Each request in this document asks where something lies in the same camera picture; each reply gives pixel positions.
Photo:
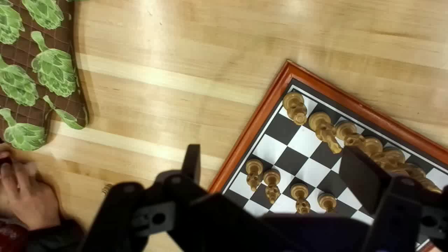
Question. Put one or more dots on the white chess bishop piece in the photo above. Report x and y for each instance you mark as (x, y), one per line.
(349, 134)

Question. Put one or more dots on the white chess knight piece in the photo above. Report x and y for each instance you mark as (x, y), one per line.
(323, 126)

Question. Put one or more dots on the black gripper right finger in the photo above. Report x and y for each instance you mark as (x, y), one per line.
(405, 211)

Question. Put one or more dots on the white chess rook piece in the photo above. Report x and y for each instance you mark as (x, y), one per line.
(293, 102)

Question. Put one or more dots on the brown artichoke print cloth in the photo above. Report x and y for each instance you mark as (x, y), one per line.
(38, 71)

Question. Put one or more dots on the wooden framed chess board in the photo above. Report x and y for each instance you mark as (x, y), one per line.
(320, 171)

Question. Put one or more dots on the white chess pawn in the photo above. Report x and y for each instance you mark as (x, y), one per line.
(300, 194)
(327, 201)
(254, 172)
(272, 179)

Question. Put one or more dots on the person's bare hand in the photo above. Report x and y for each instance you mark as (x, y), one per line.
(30, 199)

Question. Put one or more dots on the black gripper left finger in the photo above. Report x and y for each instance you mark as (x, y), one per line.
(132, 213)

